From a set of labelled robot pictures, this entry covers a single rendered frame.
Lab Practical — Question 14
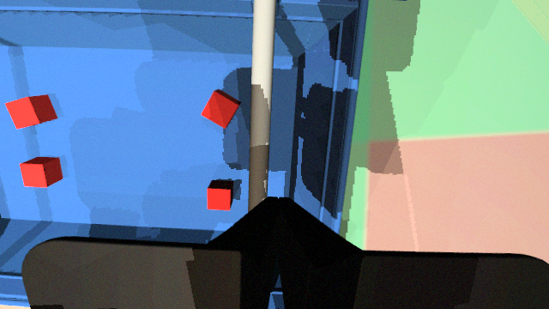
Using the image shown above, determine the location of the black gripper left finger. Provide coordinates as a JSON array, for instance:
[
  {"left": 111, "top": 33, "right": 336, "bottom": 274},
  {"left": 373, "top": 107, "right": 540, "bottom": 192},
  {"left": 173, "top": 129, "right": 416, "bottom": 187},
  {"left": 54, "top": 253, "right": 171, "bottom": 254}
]
[{"left": 21, "top": 197, "right": 280, "bottom": 309}]

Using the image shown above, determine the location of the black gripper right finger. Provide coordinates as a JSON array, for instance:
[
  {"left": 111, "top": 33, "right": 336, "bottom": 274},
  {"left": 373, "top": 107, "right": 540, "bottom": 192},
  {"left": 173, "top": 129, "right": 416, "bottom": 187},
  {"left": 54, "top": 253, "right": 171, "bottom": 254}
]
[{"left": 277, "top": 197, "right": 549, "bottom": 309}]

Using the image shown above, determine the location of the small red block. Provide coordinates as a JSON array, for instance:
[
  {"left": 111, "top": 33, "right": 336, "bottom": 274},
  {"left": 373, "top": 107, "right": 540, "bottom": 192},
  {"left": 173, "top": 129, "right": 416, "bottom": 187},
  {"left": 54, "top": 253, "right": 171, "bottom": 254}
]
[
  {"left": 201, "top": 88, "right": 241, "bottom": 129},
  {"left": 20, "top": 157, "right": 63, "bottom": 188},
  {"left": 207, "top": 180, "right": 233, "bottom": 210},
  {"left": 5, "top": 94, "right": 58, "bottom": 129}
]

